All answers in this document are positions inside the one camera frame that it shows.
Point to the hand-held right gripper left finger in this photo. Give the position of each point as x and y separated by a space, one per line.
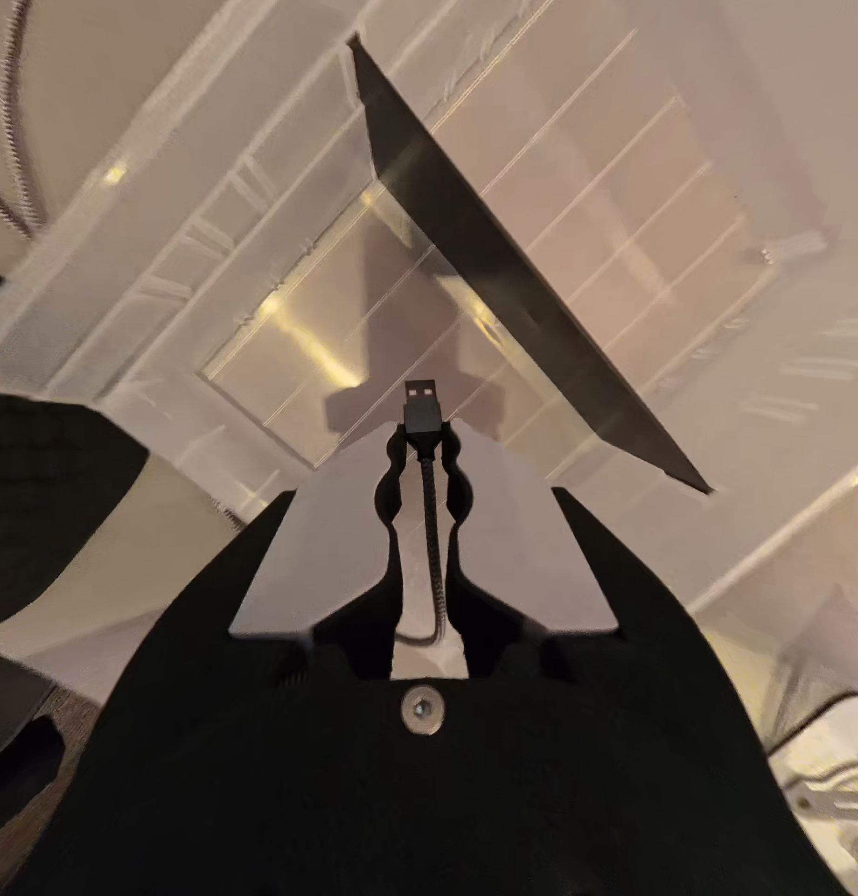
317 560

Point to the metal stand bracket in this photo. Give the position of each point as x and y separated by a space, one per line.
841 801

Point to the black divider plate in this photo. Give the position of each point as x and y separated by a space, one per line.
485 238

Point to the black wrist rest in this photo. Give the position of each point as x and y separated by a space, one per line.
51 490

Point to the clear plastic box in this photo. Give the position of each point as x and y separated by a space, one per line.
597 175

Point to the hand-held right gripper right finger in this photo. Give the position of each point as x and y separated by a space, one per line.
527 560

